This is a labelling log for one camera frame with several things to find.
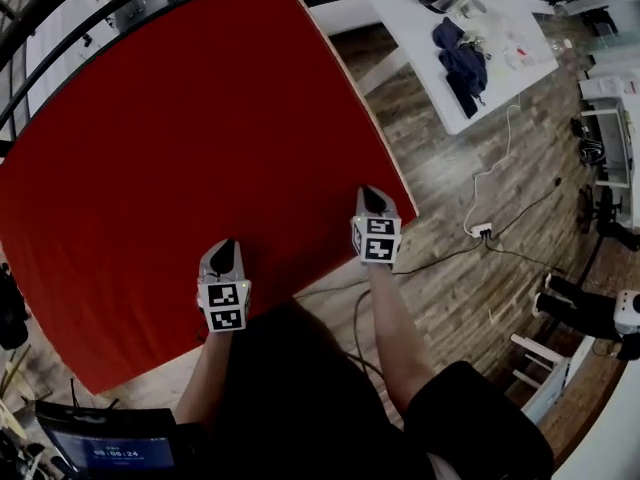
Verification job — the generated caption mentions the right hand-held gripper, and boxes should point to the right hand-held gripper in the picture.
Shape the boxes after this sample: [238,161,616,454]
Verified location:
[349,185,404,267]

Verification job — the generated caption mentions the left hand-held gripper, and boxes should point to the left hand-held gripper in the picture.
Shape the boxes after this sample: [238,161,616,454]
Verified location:
[195,239,253,334]

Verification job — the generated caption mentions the red cloth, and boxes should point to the red cloth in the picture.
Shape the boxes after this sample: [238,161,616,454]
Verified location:
[0,0,420,397]

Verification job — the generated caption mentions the person's left forearm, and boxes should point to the person's left forearm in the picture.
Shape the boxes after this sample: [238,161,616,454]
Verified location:
[174,327,236,427]

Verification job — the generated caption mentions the person's right forearm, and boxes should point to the person's right forearm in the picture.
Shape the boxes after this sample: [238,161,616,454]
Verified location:
[367,262,436,414]

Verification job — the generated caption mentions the person's black shirt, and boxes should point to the person's black shirt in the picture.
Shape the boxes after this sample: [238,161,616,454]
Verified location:
[169,300,556,480]

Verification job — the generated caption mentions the navy blue cloth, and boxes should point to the navy blue cloth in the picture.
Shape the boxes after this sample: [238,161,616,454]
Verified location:
[432,16,489,119]

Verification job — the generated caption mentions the white table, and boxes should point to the white table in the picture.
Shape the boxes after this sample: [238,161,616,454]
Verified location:
[346,0,560,137]

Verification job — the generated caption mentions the black monitor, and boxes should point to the black monitor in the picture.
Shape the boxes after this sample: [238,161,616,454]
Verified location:
[34,400,179,480]

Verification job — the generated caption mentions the white stool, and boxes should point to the white stool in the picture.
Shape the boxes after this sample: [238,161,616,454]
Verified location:
[509,332,571,392]

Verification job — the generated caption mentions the clear plastic bag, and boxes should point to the clear plastic bag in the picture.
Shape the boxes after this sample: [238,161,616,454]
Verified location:
[492,0,549,72]

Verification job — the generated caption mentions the black white humanoid robot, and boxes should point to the black white humanoid robot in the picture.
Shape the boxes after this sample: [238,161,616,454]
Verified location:
[532,272,640,362]

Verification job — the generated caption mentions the white shelf unit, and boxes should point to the white shelf unit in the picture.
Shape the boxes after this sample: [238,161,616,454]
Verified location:
[579,75,636,189]

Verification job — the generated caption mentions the round yellow table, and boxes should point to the round yellow table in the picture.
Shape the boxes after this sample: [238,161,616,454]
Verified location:
[0,345,31,442]

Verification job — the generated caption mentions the black metal railing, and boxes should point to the black metal railing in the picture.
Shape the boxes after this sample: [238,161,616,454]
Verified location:
[0,0,601,159]

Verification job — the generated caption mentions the black cable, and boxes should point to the black cable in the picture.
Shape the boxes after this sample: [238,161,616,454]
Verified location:
[292,177,569,299]

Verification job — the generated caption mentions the white cable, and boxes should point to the white cable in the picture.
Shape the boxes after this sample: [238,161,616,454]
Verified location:
[462,92,522,234]

